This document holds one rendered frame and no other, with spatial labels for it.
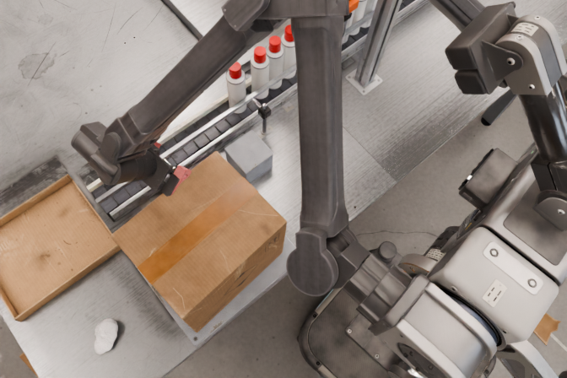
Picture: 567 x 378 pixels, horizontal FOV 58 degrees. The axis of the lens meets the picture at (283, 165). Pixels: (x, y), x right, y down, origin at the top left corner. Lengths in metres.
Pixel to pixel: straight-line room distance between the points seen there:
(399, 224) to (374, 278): 1.65
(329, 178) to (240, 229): 0.45
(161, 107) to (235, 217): 0.37
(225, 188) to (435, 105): 0.80
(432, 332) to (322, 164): 0.26
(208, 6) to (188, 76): 0.96
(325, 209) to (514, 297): 0.27
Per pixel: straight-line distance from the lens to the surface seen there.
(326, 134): 0.69
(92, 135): 1.00
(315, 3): 0.67
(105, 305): 1.43
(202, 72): 0.79
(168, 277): 1.11
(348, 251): 0.74
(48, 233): 1.52
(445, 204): 2.47
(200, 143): 1.47
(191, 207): 1.14
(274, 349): 2.19
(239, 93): 1.41
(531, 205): 0.80
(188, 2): 1.77
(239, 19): 0.70
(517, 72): 0.64
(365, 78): 1.61
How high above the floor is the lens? 2.19
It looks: 66 degrees down
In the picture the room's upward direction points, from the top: 6 degrees clockwise
